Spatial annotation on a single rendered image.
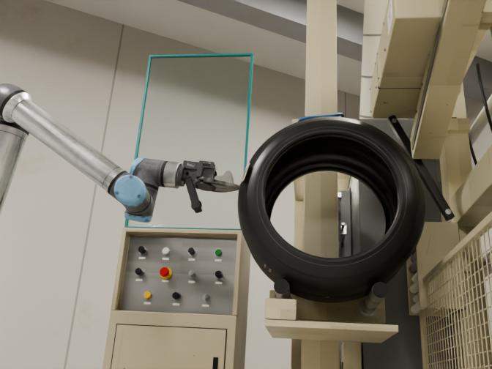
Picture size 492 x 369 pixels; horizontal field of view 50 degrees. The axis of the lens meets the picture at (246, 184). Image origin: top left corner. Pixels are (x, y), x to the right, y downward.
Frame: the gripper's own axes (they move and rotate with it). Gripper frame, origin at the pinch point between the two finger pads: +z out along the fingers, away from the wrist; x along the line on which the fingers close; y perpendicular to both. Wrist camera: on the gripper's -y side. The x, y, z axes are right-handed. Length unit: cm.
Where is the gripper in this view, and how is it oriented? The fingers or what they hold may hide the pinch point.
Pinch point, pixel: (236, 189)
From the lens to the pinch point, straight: 173.6
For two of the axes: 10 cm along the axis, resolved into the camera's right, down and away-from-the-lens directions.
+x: 1.1, 3.7, 9.2
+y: 1.8, -9.2, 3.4
